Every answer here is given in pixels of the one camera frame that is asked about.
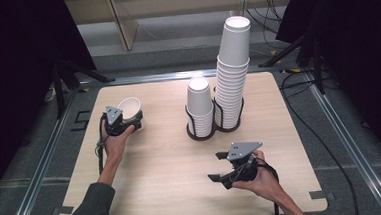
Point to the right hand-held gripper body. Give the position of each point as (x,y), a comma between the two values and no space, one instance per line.
(243,166)

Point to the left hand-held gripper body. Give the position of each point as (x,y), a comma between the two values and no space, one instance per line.
(114,120)

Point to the white paper cup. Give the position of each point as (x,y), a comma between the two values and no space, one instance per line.
(130,106)

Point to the black double cup holder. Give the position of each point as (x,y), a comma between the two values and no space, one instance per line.
(228,129)

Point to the short stack of paper cups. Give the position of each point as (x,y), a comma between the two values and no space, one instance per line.
(199,103)

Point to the tall stack of paper cups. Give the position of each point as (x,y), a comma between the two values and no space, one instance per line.
(234,71)

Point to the person's right hand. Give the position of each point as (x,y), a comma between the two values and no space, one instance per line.
(263,183)

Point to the person's left hand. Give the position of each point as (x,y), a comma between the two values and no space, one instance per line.
(115,147)

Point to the black tripod stand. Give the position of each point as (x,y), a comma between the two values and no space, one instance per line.
(316,63)
(60,85)

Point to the light wooden shelf unit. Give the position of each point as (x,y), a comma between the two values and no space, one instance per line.
(126,21)

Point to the black curtain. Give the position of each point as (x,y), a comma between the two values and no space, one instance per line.
(358,43)
(16,81)

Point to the metal floor rail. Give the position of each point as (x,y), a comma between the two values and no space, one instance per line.
(42,166)
(351,144)
(150,78)

